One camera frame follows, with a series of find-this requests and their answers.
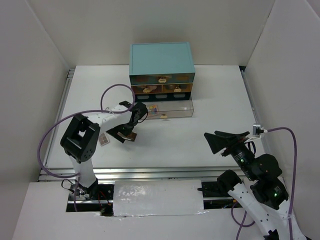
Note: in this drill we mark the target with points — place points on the colourful square eyeshadow palette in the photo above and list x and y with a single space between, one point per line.
153 110

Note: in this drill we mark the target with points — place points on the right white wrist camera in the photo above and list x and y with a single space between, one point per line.
257 132

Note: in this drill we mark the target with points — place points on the white tape sheet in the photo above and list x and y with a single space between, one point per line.
157 198

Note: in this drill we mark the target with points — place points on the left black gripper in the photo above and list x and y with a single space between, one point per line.
113 131

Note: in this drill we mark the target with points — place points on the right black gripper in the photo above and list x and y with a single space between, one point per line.
230 140

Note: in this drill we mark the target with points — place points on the teal drawer organizer box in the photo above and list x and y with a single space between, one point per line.
163 74

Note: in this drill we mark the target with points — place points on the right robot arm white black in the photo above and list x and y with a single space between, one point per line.
266 201

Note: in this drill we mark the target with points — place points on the aluminium rail frame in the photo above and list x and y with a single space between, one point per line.
164 148

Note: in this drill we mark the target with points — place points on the brown eyeshadow palette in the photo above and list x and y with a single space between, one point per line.
130 137

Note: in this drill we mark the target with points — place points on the pink eyeshadow palette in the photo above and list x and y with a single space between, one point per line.
103 139

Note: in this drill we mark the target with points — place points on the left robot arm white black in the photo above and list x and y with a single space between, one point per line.
81 138

